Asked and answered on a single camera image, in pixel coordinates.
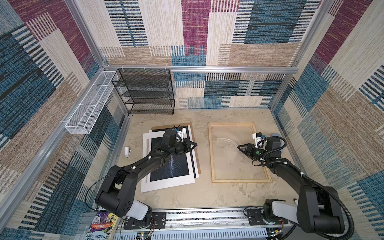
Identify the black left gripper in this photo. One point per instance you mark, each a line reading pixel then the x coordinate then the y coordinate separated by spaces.
pixel 186 143

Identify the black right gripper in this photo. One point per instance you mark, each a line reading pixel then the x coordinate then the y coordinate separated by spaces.
pixel 249 149

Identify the white wire mesh basket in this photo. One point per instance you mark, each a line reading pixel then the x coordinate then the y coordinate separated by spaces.
pixel 86 114

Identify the black wire shelf rack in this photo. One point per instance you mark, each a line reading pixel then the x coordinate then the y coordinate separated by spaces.
pixel 145 91

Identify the dark photo print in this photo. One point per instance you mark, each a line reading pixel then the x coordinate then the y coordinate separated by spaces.
pixel 176 167

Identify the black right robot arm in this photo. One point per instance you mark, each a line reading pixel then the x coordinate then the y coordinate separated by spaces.
pixel 318 209

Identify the brown frame backing board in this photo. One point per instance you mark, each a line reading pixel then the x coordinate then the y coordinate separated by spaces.
pixel 190 132

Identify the grey blue oval case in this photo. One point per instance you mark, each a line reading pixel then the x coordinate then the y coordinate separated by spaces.
pixel 274 135

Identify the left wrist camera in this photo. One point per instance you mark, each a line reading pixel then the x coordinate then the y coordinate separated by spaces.
pixel 181 133

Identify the colourful treehouse book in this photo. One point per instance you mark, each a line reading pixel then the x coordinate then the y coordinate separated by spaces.
pixel 103 226

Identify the light wooden picture frame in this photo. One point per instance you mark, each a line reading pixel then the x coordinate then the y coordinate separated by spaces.
pixel 213 168

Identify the white photo mat board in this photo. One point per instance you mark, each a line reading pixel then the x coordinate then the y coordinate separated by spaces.
pixel 148 186

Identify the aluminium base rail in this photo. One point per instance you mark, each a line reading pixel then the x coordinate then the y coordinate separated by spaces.
pixel 226 223

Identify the small white plastic device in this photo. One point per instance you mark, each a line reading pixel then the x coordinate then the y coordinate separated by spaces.
pixel 127 151

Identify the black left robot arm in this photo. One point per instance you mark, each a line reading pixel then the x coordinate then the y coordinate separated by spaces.
pixel 117 192

